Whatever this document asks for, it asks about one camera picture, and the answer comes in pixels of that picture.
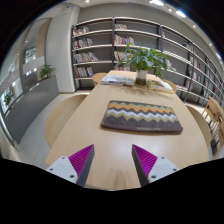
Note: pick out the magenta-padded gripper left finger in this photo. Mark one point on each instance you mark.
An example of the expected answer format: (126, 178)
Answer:
(63, 167)

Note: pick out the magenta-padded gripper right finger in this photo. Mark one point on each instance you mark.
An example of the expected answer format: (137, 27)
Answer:
(160, 168)

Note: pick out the zigzag striped grey towel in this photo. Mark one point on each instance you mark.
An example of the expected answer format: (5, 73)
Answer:
(140, 116)

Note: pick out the round-backed light wooden chair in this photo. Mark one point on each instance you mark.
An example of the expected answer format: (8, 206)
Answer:
(172, 86)
(200, 125)
(61, 116)
(97, 78)

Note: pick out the grey partition counter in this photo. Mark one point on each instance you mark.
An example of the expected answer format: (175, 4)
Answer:
(30, 106)

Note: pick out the slatted wooden chair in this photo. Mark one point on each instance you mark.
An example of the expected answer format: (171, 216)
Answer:
(213, 116)

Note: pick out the yellow-green book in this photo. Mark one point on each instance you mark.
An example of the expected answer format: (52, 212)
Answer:
(159, 85)

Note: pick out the small green potted plant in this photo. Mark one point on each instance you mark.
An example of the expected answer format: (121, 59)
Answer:
(46, 70)
(7, 99)

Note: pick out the white magazine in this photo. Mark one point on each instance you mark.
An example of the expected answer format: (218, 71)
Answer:
(116, 80)

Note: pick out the grey bookshelf unit with books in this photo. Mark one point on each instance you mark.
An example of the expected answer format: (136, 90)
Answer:
(100, 50)

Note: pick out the ceiling lights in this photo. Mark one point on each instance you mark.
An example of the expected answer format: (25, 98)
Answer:
(156, 2)

